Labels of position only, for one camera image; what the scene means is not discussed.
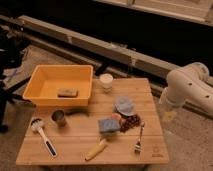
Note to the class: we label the blue sponge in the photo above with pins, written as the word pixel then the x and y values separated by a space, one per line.
pixel 108 125

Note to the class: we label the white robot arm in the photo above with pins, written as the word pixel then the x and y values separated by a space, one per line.
pixel 188 83

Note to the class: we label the white paper cup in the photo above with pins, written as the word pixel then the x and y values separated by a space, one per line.
pixel 106 81

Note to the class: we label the brown sponge in bin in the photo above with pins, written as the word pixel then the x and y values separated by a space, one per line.
pixel 66 92

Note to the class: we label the green cup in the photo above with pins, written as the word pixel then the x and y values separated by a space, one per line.
pixel 110 134

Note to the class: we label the small metal cup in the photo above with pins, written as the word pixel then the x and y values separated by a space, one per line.
pixel 58 117

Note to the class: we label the orange fruit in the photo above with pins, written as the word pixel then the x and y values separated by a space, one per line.
pixel 116 116

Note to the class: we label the long wooden beam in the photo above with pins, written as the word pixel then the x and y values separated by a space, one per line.
pixel 155 56

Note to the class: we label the dark red grapes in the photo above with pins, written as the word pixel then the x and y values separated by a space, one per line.
pixel 129 122

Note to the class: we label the green cucumber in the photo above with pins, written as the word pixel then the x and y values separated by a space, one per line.
pixel 76 111

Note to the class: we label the yellow plastic bin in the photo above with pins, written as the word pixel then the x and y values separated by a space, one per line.
pixel 46 80

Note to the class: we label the yellow banana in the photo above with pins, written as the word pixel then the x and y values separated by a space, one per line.
pixel 96 149

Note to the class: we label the metal fork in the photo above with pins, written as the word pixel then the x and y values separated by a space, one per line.
pixel 137 149

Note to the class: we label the white dish brush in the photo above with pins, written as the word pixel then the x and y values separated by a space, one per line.
pixel 37 126

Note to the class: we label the black tripod stand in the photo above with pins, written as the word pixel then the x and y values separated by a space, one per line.
pixel 12 52

